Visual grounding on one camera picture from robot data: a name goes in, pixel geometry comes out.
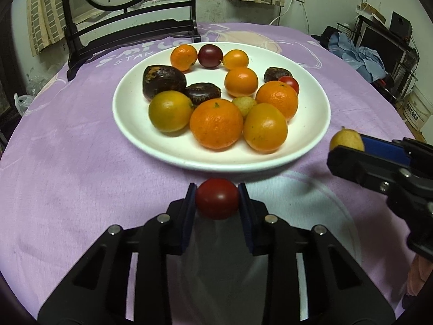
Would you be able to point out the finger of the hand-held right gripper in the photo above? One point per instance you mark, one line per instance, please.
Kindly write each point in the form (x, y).
(362, 167)
(385, 149)

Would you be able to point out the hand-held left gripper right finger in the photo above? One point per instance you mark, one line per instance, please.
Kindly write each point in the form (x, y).
(244, 210)

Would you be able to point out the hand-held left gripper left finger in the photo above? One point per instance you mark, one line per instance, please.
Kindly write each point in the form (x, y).
(190, 210)

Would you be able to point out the yellow-brown longan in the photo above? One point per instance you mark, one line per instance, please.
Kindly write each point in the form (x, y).
(345, 140)
(244, 105)

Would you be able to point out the white oval plate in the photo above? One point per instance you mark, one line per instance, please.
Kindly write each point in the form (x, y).
(135, 132)

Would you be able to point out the small red cherry tomato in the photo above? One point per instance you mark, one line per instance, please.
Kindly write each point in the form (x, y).
(290, 84)

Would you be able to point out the small dark water chestnut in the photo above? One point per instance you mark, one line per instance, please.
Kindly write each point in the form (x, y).
(275, 73)

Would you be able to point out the large dark water chestnut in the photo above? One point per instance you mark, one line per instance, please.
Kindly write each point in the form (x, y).
(163, 81)

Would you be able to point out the small smooth orange kumquat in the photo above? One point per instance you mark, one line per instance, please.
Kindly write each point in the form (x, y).
(235, 59)

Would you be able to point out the person's right hand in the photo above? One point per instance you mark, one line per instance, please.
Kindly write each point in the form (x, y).
(416, 274)

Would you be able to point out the blue clothes pile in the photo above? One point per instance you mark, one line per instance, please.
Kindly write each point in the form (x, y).
(367, 59)

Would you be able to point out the greenish orange mandarin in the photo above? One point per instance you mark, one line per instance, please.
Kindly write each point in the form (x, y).
(171, 111)

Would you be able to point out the black monitor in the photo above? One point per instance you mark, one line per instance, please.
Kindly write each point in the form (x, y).
(384, 42)

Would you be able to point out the black speaker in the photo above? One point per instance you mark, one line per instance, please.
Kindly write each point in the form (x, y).
(401, 23)

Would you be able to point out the purple printed tablecloth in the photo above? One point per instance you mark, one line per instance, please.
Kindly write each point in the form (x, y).
(67, 176)

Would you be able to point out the cardboard box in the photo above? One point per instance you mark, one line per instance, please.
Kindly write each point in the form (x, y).
(370, 12)

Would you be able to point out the dark purple plum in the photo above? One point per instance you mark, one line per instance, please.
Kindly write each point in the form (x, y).
(210, 56)

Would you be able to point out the white plastic bag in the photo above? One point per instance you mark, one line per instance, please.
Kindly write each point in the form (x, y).
(22, 104)

